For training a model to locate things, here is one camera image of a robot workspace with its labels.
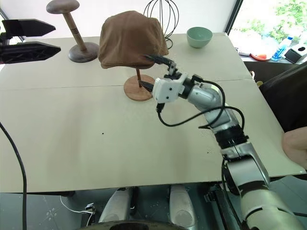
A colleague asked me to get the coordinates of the silver left robot leg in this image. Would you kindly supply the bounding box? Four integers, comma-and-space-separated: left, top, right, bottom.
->
97, 188, 132, 224

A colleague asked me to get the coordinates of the pale green ceramic bowl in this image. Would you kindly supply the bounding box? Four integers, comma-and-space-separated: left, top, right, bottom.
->
186, 26, 213, 49

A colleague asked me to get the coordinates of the black and white box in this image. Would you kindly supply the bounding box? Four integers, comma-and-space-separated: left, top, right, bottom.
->
284, 44, 307, 65

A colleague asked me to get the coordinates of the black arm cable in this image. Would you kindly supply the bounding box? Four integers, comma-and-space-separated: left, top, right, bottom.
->
155, 74, 246, 128
0, 121, 28, 230

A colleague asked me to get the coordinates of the dark garment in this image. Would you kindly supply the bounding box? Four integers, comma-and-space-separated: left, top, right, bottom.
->
260, 62, 307, 133

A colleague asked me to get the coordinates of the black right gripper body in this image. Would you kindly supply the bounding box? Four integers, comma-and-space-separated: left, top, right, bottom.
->
164, 61, 187, 80

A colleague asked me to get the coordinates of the silver right robot leg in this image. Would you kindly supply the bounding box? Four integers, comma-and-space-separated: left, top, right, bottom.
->
168, 184, 197, 229

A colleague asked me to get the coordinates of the silver robot leg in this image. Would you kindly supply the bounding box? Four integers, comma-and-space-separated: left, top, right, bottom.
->
97, 188, 132, 224
168, 184, 197, 229

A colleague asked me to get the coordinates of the black wire hat stand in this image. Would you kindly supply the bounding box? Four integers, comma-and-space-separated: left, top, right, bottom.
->
142, 0, 180, 50

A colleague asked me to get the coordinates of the dark wooden hat stand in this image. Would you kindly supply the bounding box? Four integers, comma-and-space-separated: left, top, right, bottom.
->
46, 0, 100, 64

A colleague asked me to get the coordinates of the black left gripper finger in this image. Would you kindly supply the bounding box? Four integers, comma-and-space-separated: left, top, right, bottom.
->
0, 41, 61, 64
1, 19, 57, 37

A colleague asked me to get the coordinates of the dark rounded robot torso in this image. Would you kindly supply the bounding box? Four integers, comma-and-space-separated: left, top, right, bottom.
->
81, 220, 190, 230

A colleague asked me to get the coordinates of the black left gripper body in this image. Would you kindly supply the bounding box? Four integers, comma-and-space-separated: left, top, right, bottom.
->
0, 31, 12, 47

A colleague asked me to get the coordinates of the blue label water bottle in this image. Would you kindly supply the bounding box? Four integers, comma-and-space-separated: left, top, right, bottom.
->
271, 35, 295, 61

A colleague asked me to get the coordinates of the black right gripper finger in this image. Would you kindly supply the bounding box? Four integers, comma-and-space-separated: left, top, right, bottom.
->
140, 80, 156, 92
142, 54, 174, 66

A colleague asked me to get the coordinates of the light wooden hat stand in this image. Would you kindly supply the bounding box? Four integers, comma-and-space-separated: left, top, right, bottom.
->
123, 68, 154, 102

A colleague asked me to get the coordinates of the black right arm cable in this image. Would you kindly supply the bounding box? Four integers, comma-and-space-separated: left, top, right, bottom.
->
155, 74, 246, 128

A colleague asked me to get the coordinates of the brown fabric cap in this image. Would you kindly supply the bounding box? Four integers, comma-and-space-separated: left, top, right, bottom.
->
97, 10, 169, 69

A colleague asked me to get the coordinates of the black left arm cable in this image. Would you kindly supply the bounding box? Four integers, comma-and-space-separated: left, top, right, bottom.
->
0, 121, 28, 230

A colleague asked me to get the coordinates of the red and white dish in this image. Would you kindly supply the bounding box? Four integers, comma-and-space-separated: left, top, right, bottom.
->
249, 52, 268, 62

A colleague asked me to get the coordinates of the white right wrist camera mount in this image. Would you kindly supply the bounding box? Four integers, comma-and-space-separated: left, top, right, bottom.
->
153, 73, 188, 104

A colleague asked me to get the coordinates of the thin white cable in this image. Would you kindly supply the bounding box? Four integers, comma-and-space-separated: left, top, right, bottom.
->
59, 195, 94, 224

